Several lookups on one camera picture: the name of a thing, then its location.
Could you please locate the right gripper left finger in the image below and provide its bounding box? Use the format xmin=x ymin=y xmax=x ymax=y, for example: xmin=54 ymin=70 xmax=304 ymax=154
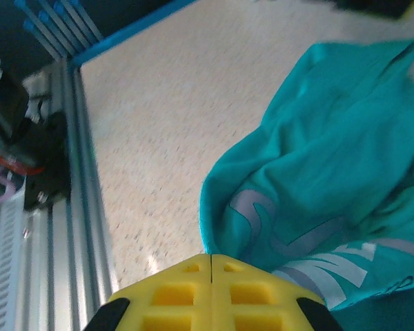
xmin=88 ymin=253 xmax=212 ymax=331

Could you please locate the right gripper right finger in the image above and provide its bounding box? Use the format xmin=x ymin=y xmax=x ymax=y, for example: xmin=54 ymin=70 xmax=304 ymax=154
xmin=210 ymin=253 xmax=346 ymax=331

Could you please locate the teal printed t-shirt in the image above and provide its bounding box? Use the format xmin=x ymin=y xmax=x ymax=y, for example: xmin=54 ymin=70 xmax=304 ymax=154
xmin=199 ymin=39 xmax=414 ymax=331

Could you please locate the left blue table edge trim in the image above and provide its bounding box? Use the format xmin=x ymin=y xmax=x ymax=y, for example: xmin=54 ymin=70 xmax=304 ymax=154
xmin=70 ymin=0 xmax=198 ymax=68

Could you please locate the long aluminium base rail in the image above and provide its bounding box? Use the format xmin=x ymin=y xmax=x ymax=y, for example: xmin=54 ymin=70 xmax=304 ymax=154
xmin=26 ymin=60 xmax=125 ymax=331

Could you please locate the slotted grey cable duct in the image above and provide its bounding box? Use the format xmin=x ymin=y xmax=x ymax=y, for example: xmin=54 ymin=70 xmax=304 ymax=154
xmin=0 ymin=188 xmax=27 ymax=331

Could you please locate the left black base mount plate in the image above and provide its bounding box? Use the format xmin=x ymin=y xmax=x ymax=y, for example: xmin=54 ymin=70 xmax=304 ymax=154
xmin=22 ymin=112 xmax=73 ymax=212

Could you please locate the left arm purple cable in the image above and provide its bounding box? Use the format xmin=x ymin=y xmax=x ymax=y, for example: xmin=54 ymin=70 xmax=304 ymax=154
xmin=0 ymin=170 xmax=17 ymax=205

